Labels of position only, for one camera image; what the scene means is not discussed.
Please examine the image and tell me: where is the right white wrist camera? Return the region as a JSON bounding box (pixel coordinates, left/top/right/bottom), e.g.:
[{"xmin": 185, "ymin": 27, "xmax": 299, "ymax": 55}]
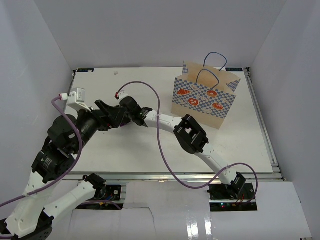
[{"xmin": 115, "ymin": 90, "xmax": 129, "ymax": 101}]

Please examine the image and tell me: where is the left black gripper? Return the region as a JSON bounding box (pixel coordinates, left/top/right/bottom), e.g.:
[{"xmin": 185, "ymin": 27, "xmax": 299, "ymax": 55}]
[{"xmin": 72, "ymin": 99, "xmax": 128, "ymax": 154}]

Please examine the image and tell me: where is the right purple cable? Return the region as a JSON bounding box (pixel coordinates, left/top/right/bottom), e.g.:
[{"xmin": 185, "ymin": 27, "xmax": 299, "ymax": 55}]
[{"xmin": 116, "ymin": 81, "xmax": 259, "ymax": 205}]

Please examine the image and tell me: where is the purple cable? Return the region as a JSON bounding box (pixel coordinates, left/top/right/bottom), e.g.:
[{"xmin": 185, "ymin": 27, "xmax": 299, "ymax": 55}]
[
  {"xmin": 0, "ymin": 97, "xmax": 123, "ymax": 211},
  {"xmin": 116, "ymin": 81, "xmax": 259, "ymax": 205}
]

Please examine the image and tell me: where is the black xdof label sticker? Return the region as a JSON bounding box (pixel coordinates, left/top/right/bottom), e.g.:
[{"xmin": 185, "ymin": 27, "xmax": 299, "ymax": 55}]
[{"xmin": 225, "ymin": 67, "xmax": 243, "ymax": 72}]

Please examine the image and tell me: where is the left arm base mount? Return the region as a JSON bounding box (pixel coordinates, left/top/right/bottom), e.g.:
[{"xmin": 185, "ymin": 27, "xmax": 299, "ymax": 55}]
[{"xmin": 91, "ymin": 185, "xmax": 122, "ymax": 201}]

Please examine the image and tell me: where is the white front cover sheet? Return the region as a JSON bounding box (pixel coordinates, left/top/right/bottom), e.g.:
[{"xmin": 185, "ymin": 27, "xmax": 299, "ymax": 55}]
[{"xmin": 49, "ymin": 181, "xmax": 312, "ymax": 240}]

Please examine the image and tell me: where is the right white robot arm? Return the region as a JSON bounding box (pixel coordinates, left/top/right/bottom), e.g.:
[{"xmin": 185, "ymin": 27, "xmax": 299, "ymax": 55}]
[{"xmin": 119, "ymin": 96, "xmax": 246, "ymax": 200}]

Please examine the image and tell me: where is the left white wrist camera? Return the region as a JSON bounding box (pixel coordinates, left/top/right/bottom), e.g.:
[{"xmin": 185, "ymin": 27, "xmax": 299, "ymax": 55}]
[{"xmin": 58, "ymin": 87, "xmax": 93, "ymax": 112}]

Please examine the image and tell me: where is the blue checkered paper bag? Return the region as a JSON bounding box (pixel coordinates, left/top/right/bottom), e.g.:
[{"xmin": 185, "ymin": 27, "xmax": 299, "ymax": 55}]
[{"xmin": 171, "ymin": 51, "xmax": 241, "ymax": 129}]

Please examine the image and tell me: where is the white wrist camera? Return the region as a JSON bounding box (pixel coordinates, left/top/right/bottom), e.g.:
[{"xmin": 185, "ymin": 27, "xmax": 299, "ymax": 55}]
[
  {"xmin": 115, "ymin": 90, "xmax": 129, "ymax": 101},
  {"xmin": 58, "ymin": 87, "xmax": 93, "ymax": 112}
]

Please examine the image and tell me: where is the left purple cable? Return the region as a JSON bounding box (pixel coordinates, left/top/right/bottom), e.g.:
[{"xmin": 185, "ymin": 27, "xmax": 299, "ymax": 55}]
[{"xmin": 0, "ymin": 97, "xmax": 123, "ymax": 211}]

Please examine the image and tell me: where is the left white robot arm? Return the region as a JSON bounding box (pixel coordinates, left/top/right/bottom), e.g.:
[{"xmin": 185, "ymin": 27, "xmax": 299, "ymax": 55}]
[{"xmin": 0, "ymin": 96, "xmax": 131, "ymax": 240}]

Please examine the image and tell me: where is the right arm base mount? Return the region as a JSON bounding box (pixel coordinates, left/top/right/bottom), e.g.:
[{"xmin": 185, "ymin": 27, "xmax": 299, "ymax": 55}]
[{"xmin": 207, "ymin": 183, "xmax": 258, "ymax": 213}]

